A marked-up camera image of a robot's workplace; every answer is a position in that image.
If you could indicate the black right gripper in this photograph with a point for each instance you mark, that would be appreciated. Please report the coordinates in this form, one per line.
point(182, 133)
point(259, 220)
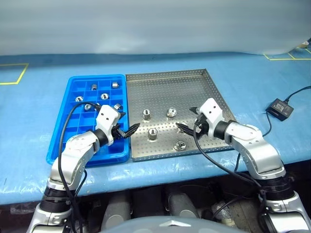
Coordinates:
point(202, 126)

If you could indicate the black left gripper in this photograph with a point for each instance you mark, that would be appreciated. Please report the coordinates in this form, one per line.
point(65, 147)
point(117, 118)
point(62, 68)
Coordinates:
point(118, 133)

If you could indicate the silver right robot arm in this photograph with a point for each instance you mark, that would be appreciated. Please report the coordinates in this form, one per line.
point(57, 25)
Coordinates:
point(257, 150)

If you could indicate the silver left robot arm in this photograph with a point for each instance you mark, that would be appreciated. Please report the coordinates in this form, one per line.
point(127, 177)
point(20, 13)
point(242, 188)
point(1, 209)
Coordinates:
point(73, 155)

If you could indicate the blue compartment tray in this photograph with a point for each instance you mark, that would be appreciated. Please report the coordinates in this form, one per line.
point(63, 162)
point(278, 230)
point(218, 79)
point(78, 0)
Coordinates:
point(80, 119)

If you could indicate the black power adapter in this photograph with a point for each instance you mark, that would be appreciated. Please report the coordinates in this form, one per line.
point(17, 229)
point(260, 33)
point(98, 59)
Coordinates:
point(279, 109)

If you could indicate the perforated metal tray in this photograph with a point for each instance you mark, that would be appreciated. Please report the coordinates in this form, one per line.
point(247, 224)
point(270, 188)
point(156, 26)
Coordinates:
point(165, 92)

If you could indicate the grey rounded cylinder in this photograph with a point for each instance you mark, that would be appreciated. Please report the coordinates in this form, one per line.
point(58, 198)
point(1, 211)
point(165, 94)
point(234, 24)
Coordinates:
point(181, 206)
point(114, 211)

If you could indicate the blue plastic table cover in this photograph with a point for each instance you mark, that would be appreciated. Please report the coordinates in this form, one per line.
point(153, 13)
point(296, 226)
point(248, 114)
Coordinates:
point(36, 109)

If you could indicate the white translucent plastic sheet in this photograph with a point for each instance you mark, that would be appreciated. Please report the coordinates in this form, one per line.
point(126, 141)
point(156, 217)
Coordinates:
point(145, 24)

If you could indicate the grey-blue rounded dome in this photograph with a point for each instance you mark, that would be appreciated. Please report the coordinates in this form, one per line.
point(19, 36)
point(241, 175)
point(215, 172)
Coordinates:
point(170, 227)

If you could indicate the small beige roll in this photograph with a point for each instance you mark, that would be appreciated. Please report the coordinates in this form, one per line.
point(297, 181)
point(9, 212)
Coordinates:
point(303, 44)

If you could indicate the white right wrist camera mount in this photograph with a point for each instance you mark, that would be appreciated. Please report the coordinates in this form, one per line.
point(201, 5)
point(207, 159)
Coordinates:
point(211, 109)

